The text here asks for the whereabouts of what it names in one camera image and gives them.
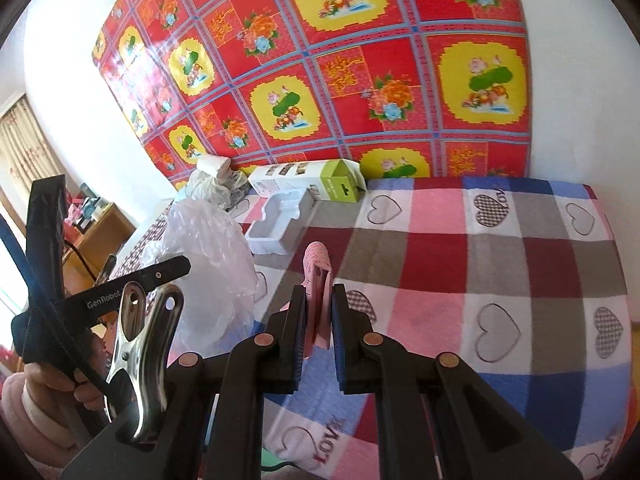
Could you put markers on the heart print checkered tablecloth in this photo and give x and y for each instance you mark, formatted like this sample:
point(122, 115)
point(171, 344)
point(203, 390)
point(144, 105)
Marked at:
point(450, 260)

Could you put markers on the white green carton box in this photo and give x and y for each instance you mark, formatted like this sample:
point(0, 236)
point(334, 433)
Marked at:
point(300, 180)

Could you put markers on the beige curtain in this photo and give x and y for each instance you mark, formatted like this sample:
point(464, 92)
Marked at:
point(25, 150)

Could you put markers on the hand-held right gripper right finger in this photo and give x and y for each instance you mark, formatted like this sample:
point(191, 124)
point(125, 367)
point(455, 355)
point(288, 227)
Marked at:
point(342, 345)

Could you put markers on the metal spring clip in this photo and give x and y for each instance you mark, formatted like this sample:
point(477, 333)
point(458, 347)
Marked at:
point(145, 360)
point(107, 266)

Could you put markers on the person's left hand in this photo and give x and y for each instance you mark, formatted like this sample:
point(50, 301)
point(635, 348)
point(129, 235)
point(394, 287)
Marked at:
point(55, 377)

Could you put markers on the clutter of small boxes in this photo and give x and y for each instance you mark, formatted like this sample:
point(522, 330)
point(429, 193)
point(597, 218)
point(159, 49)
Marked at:
point(85, 210)

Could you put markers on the white tissue roll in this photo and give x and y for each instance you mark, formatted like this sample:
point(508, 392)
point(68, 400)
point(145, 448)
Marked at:
point(215, 166)

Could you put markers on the white plastic tray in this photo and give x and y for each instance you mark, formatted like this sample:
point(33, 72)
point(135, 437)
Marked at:
point(272, 242)

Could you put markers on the wooden cabinet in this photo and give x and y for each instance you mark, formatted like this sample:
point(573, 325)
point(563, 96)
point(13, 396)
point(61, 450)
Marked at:
point(100, 240)

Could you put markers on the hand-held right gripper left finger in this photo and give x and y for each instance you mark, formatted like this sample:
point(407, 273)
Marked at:
point(290, 340)

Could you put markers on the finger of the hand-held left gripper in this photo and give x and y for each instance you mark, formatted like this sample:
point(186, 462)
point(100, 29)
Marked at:
point(125, 292)

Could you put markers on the clear plastic bag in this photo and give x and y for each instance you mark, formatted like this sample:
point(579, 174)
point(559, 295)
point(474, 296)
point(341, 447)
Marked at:
point(210, 260)

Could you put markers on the white plastic bag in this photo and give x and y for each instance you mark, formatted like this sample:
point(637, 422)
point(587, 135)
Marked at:
point(207, 187)

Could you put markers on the red yellow floral wall cloth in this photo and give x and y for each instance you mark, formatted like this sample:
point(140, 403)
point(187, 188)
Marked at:
point(350, 35)

